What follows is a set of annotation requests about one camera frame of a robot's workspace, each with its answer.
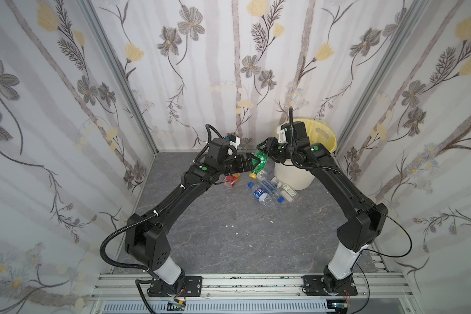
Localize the dark green bottle yellow cap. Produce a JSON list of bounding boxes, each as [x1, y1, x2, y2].
[[249, 150, 268, 179]]

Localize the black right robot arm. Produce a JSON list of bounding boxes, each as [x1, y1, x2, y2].
[[257, 122, 388, 295]]

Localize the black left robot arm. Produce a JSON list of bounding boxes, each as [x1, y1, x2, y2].
[[99, 124, 260, 295]]

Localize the white bin with yellow bag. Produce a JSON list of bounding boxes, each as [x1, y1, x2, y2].
[[274, 118, 338, 191]]

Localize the clear bottle white cap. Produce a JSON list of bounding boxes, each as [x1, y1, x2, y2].
[[256, 170, 269, 181]]

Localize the red yellow label bottle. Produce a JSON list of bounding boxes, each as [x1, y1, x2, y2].
[[224, 174, 240, 189]]

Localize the blue label clear bottle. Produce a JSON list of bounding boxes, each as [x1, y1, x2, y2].
[[259, 177, 285, 203]]

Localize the clear bottle white green label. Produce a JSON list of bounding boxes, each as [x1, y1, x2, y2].
[[271, 177, 298, 203]]

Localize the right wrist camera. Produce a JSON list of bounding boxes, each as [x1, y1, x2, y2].
[[276, 127, 288, 144]]

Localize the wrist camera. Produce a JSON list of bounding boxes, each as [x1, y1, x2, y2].
[[276, 127, 288, 144], [226, 133, 241, 149]]

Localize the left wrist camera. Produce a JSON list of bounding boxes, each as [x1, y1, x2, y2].
[[226, 133, 241, 149]]

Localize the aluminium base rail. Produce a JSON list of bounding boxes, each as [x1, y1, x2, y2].
[[90, 272, 422, 313]]

